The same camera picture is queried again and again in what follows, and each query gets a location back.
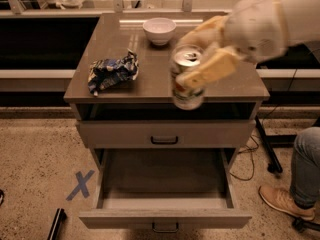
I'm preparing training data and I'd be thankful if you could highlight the blue tape cross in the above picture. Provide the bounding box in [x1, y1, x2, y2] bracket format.
[66, 170, 94, 201]

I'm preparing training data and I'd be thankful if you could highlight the grey drawer cabinet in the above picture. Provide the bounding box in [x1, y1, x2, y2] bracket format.
[63, 11, 271, 234]

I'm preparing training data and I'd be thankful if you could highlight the white ceramic bowl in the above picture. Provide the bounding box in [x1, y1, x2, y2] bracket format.
[143, 18, 176, 46]

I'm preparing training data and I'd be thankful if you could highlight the blue jeans leg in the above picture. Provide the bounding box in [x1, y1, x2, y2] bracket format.
[290, 127, 320, 209]

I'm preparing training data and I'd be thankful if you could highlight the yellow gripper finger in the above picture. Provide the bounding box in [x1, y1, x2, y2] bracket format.
[175, 46, 241, 89]
[178, 16, 228, 50]

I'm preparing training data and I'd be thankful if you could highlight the open grey middle drawer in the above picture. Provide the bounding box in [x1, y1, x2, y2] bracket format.
[79, 149, 251, 233]

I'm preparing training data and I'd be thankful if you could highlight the tan leather shoe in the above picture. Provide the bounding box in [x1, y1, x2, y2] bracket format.
[259, 185, 315, 221]

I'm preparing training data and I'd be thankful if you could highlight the black bar at bottom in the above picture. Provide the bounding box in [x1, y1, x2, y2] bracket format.
[47, 208, 67, 240]

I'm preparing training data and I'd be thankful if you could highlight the green white 7up can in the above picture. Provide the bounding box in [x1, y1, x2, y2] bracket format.
[170, 44, 204, 110]

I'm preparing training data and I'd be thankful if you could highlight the black floor cable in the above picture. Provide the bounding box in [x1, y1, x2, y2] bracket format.
[229, 135, 260, 182]

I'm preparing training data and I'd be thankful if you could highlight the crumpled blue chip bag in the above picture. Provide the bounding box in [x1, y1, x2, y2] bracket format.
[87, 50, 139, 97]

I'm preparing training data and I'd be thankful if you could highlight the closed grey top drawer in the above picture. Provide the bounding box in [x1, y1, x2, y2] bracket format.
[76, 120, 255, 149]

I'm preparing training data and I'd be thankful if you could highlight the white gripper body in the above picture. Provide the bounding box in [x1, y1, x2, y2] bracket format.
[224, 0, 288, 62]

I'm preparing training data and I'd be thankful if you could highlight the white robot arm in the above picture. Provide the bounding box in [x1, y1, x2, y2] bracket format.
[176, 0, 320, 90]

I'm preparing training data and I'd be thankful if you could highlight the black floor stand leg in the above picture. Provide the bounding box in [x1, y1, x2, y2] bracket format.
[255, 117, 283, 173]

